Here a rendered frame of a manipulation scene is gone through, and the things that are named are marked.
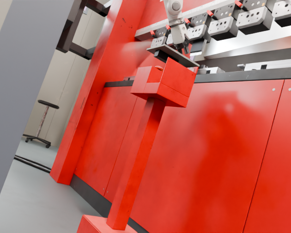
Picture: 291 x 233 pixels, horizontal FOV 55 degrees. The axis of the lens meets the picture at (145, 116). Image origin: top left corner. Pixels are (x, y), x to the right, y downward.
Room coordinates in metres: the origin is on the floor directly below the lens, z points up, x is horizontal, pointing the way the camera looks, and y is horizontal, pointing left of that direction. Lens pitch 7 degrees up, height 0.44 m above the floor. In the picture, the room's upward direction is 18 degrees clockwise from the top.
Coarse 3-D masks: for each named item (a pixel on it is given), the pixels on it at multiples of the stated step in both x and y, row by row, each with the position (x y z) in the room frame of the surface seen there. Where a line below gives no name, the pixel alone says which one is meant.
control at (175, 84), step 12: (168, 60) 1.04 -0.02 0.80; (144, 72) 1.15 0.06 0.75; (156, 72) 1.13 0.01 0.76; (168, 72) 1.05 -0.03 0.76; (180, 72) 1.08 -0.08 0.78; (192, 72) 1.11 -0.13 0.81; (144, 84) 1.12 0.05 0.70; (156, 84) 1.05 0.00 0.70; (168, 84) 1.06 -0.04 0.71; (180, 84) 1.09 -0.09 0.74; (192, 84) 1.12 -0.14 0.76; (144, 96) 1.17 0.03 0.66; (156, 96) 1.09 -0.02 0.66; (168, 96) 1.07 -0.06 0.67; (180, 96) 1.10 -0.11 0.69
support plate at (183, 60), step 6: (150, 48) 1.52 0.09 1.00; (156, 48) 1.48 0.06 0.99; (162, 48) 1.45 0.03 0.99; (168, 48) 1.42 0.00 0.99; (168, 54) 1.51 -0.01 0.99; (174, 54) 1.48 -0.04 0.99; (180, 54) 1.46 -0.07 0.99; (180, 60) 1.54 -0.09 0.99; (186, 60) 1.51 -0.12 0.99; (186, 66) 1.60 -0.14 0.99; (192, 66) 1.57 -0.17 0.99; (198, 66) 1.54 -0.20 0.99
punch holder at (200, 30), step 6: (204, 12) 1.59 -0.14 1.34; (192, 18) 1.68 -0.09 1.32; (198, 18) 1.63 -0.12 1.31; (204, 18) 1.58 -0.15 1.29; (210, 18) 1.57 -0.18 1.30; (192, 24) 1.66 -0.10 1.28; (198, 24) 1.61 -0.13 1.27; (204, 24) 1.56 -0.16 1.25; (192, 30) 1.64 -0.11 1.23; (198, 30) 1.59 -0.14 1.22; (204, 30) 1.57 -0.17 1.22; (192, 36) 1.62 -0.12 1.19; (198, 36) 1.57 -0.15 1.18; (204, 36) 1.58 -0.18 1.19; (192, 42) 1.68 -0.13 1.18
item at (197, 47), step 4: (200, 40) 1.60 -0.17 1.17; (204, 40) 1.58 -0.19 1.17; (192, 44) 1.66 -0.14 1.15; (196, 44) 1.63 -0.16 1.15; (200, 44) 1.59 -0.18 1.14; (204, 44) 1.58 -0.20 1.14; (192, 48) 1.65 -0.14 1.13; (196, 48) 1.62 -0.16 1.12; (200, 48) 1.58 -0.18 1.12; (204, 48) 1.59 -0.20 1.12; (192, 52) 1.65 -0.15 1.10; (196, 52) 1.62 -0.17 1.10; (200, 52) 1.59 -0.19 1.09
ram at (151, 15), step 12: (156, 0) 2.18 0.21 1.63; (192, 0) 1.74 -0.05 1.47; (204, 0) 1.63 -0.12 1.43; (228, 0) 1.44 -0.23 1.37; (240, 0) 1.37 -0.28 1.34; (144, 12) 2.30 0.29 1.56; (156, 12) 2.12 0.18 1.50; (144, 24) 2.24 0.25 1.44; (168, 24) 1.91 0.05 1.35; (144, 36) 2.24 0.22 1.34
